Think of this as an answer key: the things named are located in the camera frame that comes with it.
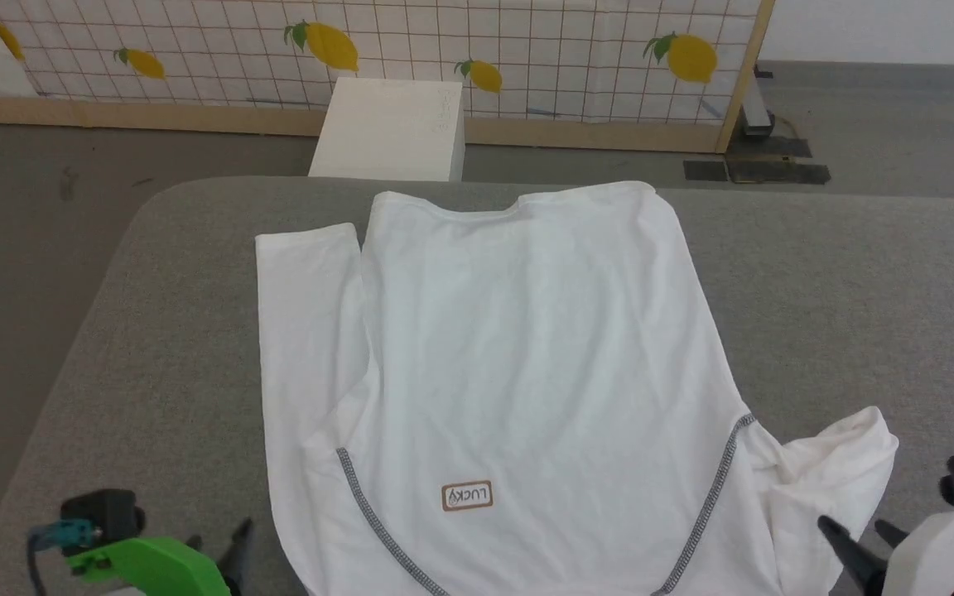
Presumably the black left cable teal plug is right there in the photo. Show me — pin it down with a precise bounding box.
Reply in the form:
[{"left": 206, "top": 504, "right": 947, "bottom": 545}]
[{"left": 27, "top": 520, "right": 99, "bottom": 596}]

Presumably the long black floor mat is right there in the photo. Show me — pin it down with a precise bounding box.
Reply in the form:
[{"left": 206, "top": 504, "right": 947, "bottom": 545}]
[{"left": 725, "top": 157, "right": 831, "bottom": 185}]

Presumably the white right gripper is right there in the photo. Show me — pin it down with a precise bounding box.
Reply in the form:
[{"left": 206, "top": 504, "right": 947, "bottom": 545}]
[{"left": 817, "top": 507, "right": 954, "bottom": 596}]

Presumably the white long-sleeve shirt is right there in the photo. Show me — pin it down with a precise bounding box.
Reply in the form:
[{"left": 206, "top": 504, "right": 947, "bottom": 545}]
[{"left": 255, "top": 180, "right": 900, "bottom": 596}]

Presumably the white box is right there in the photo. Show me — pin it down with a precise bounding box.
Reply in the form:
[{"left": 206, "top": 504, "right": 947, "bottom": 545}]
[{"left": 308, "top": 77, "right": 466, "bottom": 183}]

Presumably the dark floor mat under foot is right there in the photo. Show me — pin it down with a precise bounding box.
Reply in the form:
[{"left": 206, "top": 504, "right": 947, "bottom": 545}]
[{"left": 730, "top": 137, "right": 813, "bottom": 160}]

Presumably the lemon print wood-framed screen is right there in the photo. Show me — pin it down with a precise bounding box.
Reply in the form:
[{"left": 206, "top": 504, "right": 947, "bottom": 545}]
[{"left": 0, "top": 0, "right": 776, "bottom": 155}]

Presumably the metal screen foot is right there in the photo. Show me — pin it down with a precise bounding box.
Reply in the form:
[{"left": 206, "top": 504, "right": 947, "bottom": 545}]
[{"left": 740, "top": 70, "right": 776, "bottom": 137}]

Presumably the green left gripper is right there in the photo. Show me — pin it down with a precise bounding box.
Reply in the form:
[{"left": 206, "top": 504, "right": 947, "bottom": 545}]
[{"left": 67, "top": 517, "right": 256, "bottom": 596}]

